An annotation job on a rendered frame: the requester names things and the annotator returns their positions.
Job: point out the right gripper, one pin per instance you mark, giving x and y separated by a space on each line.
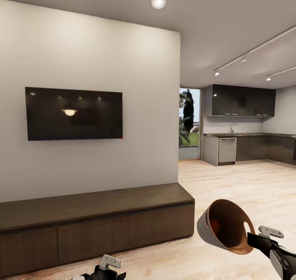
257 241

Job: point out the fixed window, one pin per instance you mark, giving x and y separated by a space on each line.
190 120

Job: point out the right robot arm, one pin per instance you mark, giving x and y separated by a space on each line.
282 259

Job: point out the trash can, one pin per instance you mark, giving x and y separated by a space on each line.
232 234

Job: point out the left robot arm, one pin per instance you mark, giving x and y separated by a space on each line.
102 271

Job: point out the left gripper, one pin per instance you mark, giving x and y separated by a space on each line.
108 274

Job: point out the dishwasher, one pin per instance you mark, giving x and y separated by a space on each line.
227 150

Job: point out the wall mounted tv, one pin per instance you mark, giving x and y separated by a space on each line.
68 114

